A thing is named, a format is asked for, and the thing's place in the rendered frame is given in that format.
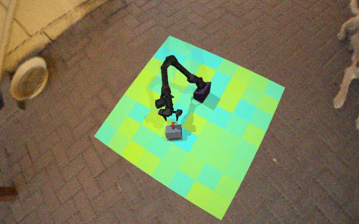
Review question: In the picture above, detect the grey sloped panel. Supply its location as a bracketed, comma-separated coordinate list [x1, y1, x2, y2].
[165, 125, 183, 141]

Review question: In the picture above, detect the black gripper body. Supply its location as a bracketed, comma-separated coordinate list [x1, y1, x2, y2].
[158, 104, 183, 116]

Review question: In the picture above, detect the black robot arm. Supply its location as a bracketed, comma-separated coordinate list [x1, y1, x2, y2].
[155, 55, 207, 117]

